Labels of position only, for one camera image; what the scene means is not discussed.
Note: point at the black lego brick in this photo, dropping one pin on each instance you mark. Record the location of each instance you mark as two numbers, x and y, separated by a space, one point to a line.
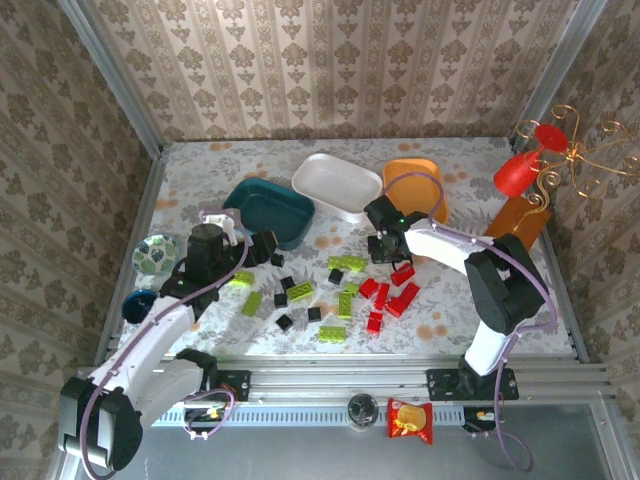
285 322
287 283
277 260
314 314
335 276
281 300

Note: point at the small green lego brick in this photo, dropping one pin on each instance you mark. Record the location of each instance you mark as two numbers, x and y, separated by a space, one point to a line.
351 288
243 278

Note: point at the long green lego brick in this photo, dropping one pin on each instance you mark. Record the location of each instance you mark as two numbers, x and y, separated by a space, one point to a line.
345 304
332 333
251 303
345 262
300 291

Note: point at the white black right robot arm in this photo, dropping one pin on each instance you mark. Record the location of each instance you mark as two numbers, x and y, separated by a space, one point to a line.
440 245

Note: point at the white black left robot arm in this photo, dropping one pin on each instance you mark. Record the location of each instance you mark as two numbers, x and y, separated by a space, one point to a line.
150 345

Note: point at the teal plastic container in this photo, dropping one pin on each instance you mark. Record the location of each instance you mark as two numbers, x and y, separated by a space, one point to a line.
270 207

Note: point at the orange plastic container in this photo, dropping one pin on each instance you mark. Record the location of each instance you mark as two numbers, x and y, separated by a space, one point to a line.
412 187

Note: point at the green leaf pattern bowl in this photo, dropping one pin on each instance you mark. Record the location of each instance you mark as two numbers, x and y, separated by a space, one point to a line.
155 254

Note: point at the white plastic container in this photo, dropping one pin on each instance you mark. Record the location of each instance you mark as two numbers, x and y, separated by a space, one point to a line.
335 182

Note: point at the floral tablecloth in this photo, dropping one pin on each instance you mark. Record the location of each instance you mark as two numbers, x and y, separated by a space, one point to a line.
280 165

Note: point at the dark blue cup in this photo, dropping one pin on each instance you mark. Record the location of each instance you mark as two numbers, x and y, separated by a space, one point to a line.
136 305

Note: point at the amber orange box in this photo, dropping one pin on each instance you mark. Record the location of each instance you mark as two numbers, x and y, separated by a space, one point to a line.
520 220

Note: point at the red plastic goblet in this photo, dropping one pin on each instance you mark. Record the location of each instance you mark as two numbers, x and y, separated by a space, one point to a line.
515 175

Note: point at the round black dome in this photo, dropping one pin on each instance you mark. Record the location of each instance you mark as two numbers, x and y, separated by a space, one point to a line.
363 407

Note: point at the red snack packet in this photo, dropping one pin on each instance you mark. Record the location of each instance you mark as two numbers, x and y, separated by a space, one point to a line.
410 420

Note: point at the black left connector box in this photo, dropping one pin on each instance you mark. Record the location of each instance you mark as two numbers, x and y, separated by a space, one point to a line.
200 416

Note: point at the black connector box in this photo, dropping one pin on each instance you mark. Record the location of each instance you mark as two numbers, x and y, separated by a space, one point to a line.
200 416
480 417

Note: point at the black right connector box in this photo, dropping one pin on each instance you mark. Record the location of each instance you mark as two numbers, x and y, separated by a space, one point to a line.
480 417

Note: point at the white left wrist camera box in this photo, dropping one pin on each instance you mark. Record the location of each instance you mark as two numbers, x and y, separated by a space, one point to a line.
222 225

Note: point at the aluminium left side rail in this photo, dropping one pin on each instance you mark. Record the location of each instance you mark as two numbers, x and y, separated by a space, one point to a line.
145 200

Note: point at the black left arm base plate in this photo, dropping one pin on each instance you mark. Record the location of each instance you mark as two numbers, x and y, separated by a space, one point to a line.
235 385

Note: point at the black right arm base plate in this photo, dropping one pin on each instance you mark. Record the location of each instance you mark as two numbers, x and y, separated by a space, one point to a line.
442 384

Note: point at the aluminium front rail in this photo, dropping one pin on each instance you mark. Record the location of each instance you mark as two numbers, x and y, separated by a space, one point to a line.
325 380

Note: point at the aluminium left corner post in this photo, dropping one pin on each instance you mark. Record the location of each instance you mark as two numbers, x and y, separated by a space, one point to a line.
114 85

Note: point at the aluminium corner post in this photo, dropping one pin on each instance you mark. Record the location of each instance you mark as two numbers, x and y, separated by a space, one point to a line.
556 65
114 85

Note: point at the aluminium right corner post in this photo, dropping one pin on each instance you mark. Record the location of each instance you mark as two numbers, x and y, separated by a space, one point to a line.
556 65

